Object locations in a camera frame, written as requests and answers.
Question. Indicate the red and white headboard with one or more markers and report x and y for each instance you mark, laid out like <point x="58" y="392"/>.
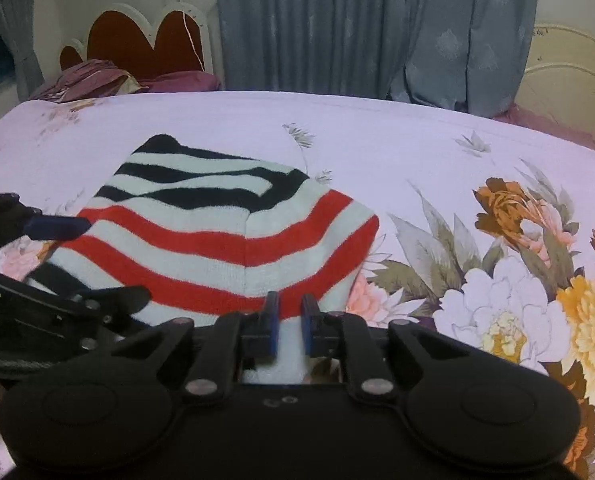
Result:
<point x="127" y="40"/>

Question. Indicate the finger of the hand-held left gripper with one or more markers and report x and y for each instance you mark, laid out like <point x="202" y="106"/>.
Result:
<point x="67" y="302"/>
<point x="52" y="227"/>

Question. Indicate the black white red striped sweater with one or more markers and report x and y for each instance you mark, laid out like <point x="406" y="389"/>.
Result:
<point x="202" y="240"/>

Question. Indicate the grey-blue curtain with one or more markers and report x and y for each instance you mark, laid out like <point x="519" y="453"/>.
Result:
<point x="17" y="30"/>
<point x="352" y="30"/>

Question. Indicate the pink floral bed sheet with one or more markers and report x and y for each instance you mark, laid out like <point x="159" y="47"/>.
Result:
<point x="402" y="150"/>

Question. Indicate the plain purple pillow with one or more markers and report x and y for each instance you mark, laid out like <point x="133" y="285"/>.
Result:
<point x="182" y="81"/>

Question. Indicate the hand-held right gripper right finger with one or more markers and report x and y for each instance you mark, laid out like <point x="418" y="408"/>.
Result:
<point x="310" y="325"/>

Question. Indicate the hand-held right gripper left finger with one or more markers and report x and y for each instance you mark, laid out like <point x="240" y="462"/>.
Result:
<point x="272" y="325"/>

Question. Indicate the purple patterned pillow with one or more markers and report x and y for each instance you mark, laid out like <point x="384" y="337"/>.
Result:
<point x="87" y="82"/>

